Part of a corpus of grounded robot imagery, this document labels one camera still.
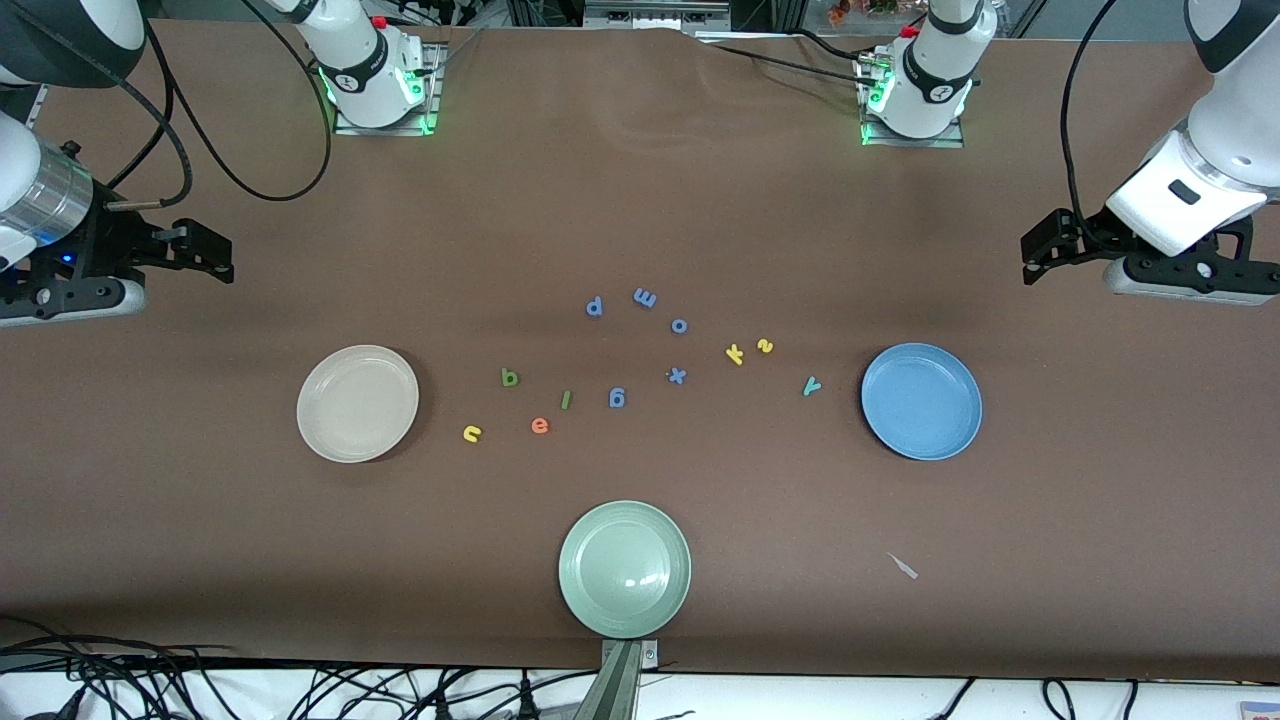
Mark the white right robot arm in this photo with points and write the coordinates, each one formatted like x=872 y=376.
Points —
x=360 y=60

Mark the teal letter y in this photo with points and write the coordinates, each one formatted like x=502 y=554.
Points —
x=812 y=386

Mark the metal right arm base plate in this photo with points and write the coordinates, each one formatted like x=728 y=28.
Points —
x=432 y=90

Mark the blue letter m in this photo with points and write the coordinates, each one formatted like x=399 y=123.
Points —
x=645 y=298

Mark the green plate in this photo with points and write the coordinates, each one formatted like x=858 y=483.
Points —
x=624 y=569

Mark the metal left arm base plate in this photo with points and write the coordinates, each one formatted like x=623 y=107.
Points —
x=920 y=143

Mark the blue plate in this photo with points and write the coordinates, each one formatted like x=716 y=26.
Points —
x=921 y=401

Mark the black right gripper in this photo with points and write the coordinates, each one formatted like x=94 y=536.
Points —
x=112 y=243

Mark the orange background object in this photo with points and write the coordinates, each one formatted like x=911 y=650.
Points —
x=860 y=8

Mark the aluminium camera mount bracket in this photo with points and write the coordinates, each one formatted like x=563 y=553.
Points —
x=615 y=680

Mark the beige brown plate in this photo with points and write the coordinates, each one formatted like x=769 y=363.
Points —
x=357 y=404

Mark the brown table cover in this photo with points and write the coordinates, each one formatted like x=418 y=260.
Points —
x=700 y=200

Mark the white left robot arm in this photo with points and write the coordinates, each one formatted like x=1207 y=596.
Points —
x=1230 y=130

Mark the yellow letter k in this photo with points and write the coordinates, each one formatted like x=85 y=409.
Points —
x=735 y=354

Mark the grey power strip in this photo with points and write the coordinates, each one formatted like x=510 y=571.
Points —
x=655 y=12

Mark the aluminium frame rail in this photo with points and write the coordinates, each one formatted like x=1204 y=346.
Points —
x=34 y=105

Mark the green letter b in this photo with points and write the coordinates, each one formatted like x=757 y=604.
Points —
x=508 y=379

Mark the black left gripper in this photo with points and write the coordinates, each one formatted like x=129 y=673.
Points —
x=1088 y=236

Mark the white tape scrap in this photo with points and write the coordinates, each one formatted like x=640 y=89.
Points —
x=903 y=566

